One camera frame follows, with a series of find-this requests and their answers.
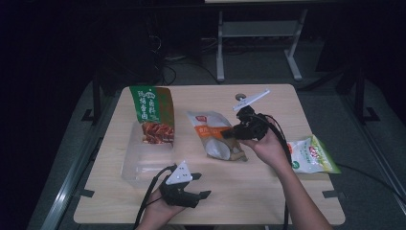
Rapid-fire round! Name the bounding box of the white metal desk frame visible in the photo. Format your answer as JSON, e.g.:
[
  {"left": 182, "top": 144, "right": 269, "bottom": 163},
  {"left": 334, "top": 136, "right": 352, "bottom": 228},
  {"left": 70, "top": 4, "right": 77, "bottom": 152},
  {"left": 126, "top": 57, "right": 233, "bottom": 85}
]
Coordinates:
[{"left": 215, "top": 8, "right": 309, "bottom": 82}]

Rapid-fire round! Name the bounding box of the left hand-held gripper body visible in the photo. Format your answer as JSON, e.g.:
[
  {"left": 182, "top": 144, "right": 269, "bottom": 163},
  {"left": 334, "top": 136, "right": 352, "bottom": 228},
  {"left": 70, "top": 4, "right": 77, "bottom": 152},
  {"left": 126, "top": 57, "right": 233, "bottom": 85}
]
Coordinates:
[{"left": 159, "top": 160, "right": 201, "bottom": 209}]

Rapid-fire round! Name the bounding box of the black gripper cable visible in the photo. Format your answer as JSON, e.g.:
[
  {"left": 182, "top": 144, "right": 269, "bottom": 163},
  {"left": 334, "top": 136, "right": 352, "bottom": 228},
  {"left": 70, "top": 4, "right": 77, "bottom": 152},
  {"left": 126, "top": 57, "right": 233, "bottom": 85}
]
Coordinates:
[
  {"left": 133, "top": 164, "right": 178, "bottom": 230},
  {"left": 255, "top": 112, "right": 293, "bottom": 230}
]

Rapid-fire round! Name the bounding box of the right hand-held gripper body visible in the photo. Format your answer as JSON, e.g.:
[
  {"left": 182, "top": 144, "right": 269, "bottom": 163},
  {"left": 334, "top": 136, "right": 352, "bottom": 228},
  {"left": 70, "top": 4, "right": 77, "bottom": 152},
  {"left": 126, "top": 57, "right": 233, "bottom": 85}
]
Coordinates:
[{"left": 232, "top": 88, "right": 271, "bottom": 142}]

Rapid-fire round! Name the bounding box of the white and green snack packet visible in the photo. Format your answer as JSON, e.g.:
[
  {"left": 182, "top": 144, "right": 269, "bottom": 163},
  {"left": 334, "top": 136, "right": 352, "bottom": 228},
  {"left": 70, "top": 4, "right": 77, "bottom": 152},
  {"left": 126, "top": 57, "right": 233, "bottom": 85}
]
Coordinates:
[{"left": 285, "top": 134, "right": 342, "bottom": 175}]

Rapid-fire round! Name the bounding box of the black metal stand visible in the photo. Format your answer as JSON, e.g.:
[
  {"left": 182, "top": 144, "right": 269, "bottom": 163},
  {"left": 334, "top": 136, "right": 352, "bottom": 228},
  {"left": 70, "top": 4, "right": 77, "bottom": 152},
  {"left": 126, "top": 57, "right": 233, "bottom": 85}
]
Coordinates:
[
  {"left": 80, "top": 68, "right": 103, "bottom": 127},
  {"left": 353, "top": 65, "right": 381, "bottom": 125}
]

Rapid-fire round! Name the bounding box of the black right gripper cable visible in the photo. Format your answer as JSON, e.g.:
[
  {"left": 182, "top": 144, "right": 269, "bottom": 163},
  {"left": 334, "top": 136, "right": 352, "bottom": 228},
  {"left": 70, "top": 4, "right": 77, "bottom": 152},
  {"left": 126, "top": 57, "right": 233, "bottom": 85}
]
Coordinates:
[{"left": 255, "top": 112, "right": 293, "bottom": 230}]

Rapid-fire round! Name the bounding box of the person's left hand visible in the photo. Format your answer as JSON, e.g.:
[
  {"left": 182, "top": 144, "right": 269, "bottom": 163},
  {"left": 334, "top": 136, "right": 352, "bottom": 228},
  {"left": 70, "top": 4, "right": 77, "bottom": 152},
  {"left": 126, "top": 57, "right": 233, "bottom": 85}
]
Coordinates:
[{"left": 137, "top": 189, "right": 189, "bottom": 229}]

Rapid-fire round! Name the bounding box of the person's right hand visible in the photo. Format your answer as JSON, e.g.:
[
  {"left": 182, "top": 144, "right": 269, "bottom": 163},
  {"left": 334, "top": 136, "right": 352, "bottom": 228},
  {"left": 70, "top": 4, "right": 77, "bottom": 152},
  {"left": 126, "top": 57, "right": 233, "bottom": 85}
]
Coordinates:
[{"left": 246, "top": 115, "right": 293, "bottom": 175}]

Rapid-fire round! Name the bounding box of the white and orange snack packet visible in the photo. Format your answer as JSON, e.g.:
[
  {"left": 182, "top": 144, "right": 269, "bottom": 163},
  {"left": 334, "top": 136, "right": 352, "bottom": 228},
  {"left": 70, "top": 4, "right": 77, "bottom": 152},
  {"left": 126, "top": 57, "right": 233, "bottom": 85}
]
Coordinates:
[{"left": 185, "top": 109, "right": 249, "bottom": 163}]

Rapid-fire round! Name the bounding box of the clear plastic container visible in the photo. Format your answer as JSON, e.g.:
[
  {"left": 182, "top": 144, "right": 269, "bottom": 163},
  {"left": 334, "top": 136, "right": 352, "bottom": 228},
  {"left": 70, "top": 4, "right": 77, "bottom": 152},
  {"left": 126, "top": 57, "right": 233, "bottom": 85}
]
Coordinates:
[{"left": 121, "top": 119, "right": 176, "bottom": 189}]

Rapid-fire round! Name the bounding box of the tangle of dark cables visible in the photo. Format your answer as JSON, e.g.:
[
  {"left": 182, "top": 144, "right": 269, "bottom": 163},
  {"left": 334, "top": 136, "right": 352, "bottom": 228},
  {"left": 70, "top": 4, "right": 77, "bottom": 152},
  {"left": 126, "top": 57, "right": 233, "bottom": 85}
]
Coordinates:
[{"left": 149, "top": 32, "right": 222, "bottom": 86}]

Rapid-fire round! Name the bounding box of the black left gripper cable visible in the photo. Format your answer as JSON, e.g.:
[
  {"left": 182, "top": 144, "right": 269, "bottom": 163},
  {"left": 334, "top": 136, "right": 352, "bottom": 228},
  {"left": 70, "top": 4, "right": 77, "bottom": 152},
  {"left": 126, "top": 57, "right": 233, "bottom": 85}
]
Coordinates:
[{"left": 133, "top": 164, "right": 178, "bottom": 230}]

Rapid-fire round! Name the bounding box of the grey metal floor rail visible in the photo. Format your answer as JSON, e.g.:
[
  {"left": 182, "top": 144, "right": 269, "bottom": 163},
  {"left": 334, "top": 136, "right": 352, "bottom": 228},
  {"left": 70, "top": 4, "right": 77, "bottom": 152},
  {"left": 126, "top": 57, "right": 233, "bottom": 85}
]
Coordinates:
[{"left": 40, "top": 94, "right": 123, "bottom": 230}]

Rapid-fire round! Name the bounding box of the green and red snack packet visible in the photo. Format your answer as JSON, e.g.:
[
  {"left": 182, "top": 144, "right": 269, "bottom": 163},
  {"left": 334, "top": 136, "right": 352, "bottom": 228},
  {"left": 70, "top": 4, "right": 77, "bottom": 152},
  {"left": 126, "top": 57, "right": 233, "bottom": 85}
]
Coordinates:
[{"left": 128, "top": 84, "right": 176, "bottom": 146}]

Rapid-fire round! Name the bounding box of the black floor cable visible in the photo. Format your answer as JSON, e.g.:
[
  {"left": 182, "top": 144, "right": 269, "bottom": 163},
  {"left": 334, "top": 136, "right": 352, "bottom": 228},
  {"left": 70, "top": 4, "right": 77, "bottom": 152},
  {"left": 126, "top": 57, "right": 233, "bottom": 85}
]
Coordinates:
[{"left": 334, "top": 162, "right": 406, "bottom": 205}]

